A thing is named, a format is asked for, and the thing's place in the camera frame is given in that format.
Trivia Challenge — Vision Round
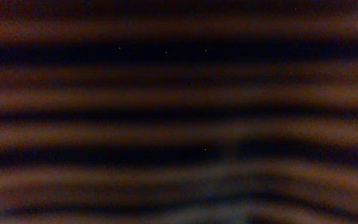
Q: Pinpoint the grey plastic shopping basket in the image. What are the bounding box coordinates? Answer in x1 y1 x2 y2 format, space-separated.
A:
0 1 358 223

